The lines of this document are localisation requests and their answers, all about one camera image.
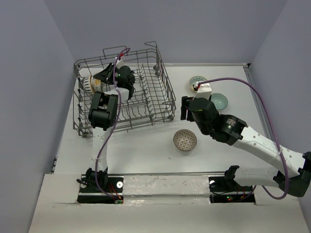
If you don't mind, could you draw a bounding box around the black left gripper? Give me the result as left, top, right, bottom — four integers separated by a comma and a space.
92, 63, 119, 85

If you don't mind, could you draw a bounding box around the orange flower bowl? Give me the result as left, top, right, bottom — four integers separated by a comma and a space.
90, 76, 106, 93

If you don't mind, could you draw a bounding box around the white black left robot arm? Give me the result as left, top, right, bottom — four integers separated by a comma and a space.
83, 60, 135, 192

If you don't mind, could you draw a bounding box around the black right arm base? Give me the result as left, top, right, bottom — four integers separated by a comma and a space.
208, 176, 256, 204

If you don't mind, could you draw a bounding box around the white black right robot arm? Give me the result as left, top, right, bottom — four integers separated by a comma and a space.
180, 96, 311, 197

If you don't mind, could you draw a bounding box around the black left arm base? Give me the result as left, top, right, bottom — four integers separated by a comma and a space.
76, 172, 124, 204

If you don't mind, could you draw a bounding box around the plain teal bowl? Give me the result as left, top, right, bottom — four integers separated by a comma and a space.
210, 93, 228, 110

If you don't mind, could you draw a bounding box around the brown patterned bowl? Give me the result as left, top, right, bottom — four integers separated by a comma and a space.
173, 129, 197, 151

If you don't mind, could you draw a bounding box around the teal yellow sun bowl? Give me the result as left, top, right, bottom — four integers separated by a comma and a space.
189, 76, 207, 92

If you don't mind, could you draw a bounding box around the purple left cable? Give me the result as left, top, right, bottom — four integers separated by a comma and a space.
95, 48, 131, 202

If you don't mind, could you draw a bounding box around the purple cable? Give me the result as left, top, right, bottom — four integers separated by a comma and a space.
95, 48, 131, 202
194, 77, 290, 200

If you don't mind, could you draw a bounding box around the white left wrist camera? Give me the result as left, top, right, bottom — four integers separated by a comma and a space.
113, 56, 124, 70

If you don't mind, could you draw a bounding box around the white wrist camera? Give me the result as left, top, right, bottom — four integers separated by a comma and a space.
193, 82, 212, 100
113, 56, 124, 70

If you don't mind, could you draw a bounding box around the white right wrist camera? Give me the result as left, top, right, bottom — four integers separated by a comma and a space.
193, 82, 212, 100

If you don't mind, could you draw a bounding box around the grey wire dish rack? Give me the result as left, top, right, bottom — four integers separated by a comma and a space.
72, 41, 176, 138

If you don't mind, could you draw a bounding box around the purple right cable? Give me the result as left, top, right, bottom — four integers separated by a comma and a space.
194, 77, 290, 200

